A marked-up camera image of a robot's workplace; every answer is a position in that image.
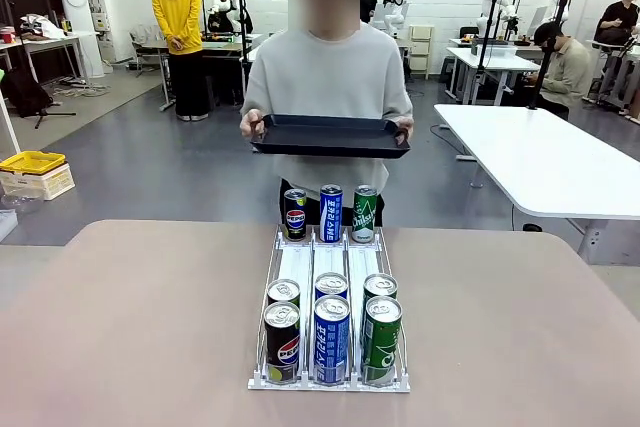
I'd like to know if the person's right hand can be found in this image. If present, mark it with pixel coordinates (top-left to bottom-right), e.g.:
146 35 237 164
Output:
239 108 266 141

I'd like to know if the person's left hand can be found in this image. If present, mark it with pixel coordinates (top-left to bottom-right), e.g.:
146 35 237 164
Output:
393 115 415 144

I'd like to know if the black rectangular serving tray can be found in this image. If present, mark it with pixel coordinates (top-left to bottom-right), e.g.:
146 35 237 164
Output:
249 114 412 160

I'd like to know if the blue Pocari Sweat can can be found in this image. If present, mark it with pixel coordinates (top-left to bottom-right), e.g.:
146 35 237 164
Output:
312 294 352 387
314 272 350 301
318 184 344 244

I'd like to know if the black Pepsi can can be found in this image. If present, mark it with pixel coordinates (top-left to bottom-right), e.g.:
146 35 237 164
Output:
263 300 302 385
283 188 308 242
266 278 302 311

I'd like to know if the person in grey sweater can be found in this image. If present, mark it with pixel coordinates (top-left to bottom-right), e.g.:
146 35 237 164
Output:
239 0 415 228

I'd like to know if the seated person in black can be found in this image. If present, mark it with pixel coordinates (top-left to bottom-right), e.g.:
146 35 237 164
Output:
207 9 236 33

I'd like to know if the person in yellow hoodie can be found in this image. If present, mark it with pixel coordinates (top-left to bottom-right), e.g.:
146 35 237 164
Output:
151 0 211 123

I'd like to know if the seated person in beige shirt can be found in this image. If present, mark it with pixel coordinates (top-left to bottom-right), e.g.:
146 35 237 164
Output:
527 21 594 121

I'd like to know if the person in black with long hair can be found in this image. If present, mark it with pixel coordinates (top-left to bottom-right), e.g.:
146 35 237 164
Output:
594 0 640 46

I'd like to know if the grey workbench table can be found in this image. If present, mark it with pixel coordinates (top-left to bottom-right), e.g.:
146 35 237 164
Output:
132 32 264 113

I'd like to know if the white drawer cabinet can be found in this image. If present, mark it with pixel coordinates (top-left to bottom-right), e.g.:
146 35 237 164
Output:
408 25 435 79

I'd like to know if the green Chilsung cider can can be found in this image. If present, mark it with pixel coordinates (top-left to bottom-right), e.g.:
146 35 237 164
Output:
350 184 378 245
360 295 403 387
362 273 399 303

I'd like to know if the white workbench table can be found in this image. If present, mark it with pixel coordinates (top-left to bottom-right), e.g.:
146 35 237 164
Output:
445 46 542 107

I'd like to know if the translucent white bin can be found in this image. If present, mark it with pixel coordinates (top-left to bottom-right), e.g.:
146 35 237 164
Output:
474 43 519 59

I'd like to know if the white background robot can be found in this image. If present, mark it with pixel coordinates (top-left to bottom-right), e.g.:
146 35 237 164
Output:
474 0 519 41
547 0 576 23
382 0 410 38

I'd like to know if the white three-lane can rack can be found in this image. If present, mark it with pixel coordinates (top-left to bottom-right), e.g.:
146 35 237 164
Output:
247 225 412 394

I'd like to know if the black stand with lamp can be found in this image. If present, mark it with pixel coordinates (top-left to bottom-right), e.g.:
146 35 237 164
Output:
474 0 525 98

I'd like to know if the large white table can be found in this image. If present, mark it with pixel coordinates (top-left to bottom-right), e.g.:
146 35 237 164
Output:
433 103 640 266

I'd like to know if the white folding crate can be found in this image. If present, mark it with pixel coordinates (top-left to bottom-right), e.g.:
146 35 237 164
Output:
0 162 77 202

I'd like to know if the yellow plastic crate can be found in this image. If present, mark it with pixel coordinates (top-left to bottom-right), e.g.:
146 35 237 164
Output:
0 150 68 176

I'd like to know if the black bag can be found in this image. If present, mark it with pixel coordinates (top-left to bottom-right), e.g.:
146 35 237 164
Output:
0 66 54 118

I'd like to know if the pile of clothes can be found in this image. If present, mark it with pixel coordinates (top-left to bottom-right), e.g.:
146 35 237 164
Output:
19 14 66 41

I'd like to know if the clear plastic container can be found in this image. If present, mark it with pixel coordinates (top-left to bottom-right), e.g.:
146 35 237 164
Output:
0 188 45 216

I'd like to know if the white box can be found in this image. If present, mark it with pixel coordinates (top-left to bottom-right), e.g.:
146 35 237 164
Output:
0 209 20 243

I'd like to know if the floor cables bundle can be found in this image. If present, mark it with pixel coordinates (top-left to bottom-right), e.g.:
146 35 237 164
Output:
52 77 112 98

